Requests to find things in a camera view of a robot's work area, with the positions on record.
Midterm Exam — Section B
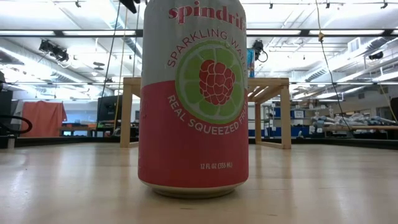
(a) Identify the tan hanging rope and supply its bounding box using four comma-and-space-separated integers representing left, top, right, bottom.
113, 0, 129, 129

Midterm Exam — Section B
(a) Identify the grey red Spindrift can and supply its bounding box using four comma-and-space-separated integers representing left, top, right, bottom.
137, 0, 249, 200

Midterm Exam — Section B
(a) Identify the black ceiling spotlight cluster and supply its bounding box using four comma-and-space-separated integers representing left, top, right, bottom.
39, 39, 70, 63

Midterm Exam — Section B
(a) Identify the blue silver Red Bull can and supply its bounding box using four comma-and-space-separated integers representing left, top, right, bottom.
246, 48, 256, 78

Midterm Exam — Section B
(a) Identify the rack with blue bins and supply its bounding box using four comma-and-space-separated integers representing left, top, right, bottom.
248, 104, 312, 139

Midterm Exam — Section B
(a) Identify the hanging cable with yellow knot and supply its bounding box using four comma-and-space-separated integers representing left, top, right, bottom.
315, 0, 354, 134

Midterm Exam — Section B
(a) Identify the thin black hanging cable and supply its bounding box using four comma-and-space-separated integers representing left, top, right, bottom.
98, 0, 122, 105

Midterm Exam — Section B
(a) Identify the cluttered workbench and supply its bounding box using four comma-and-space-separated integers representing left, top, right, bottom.
310, 113, 398, 139

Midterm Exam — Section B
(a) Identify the thick black looped cable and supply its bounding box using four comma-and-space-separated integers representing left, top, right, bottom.
0, 114, 34, 135

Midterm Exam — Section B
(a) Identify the black box-shaped equipment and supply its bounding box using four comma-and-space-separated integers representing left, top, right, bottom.
97, 95, 123, 129

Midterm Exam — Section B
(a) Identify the black ceiling device with cable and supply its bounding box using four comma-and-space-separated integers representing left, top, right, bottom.
251, 39, 269, 63

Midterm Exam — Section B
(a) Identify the orange cloth cover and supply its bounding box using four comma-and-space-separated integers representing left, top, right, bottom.
20, 100, 68, 138

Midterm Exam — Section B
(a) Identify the slatted wooden shelf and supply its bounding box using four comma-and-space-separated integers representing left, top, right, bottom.
119, 77, 292, 150

